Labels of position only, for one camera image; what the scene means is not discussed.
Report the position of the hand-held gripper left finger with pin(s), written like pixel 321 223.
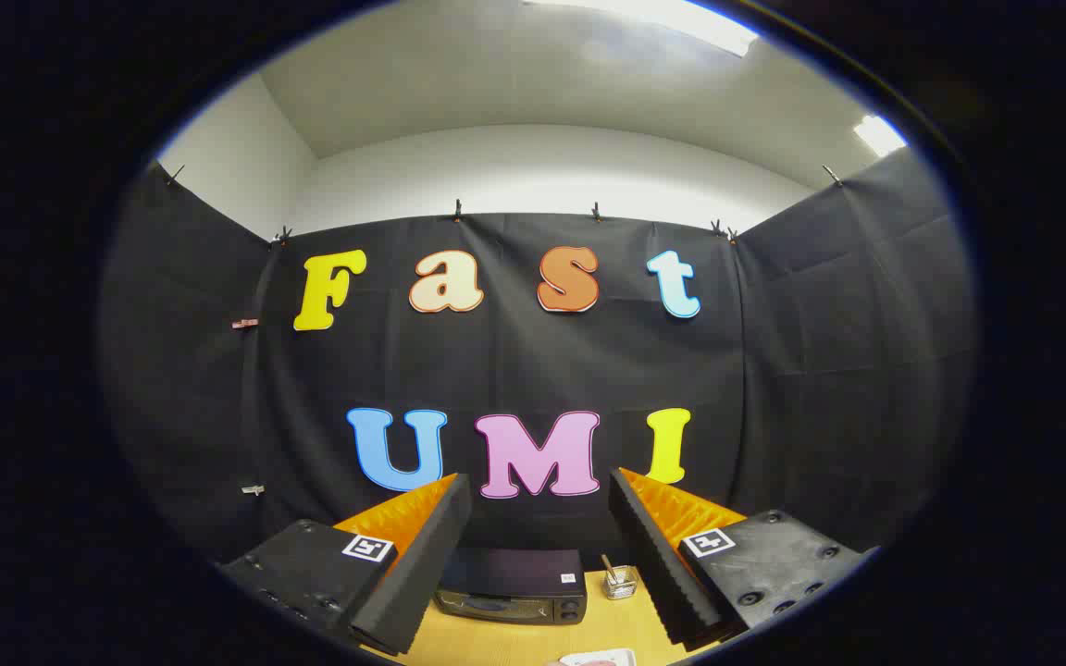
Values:
pixel 422 564

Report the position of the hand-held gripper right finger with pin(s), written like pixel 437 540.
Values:
pixel 649 555

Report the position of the black toaster oven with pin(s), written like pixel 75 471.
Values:
pixel 514 573

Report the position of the white square plate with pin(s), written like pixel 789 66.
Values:
pixel 621 655

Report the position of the wooden stick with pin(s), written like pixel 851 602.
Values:
pixel 608 566

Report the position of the pink clip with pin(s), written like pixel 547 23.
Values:
pixel 244 323

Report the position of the row of black cloth clips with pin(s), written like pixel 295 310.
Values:
pixel 457 211

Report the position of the small ceiling light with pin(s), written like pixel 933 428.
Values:
pixel 880 135

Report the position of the long ceiling light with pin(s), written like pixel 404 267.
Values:
pixel 681 18

